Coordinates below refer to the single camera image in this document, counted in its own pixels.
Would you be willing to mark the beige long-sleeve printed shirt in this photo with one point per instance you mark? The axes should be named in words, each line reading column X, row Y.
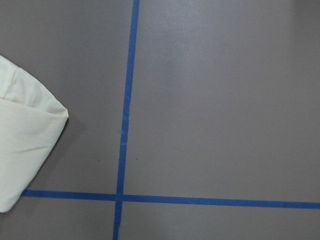
column 31, row 121

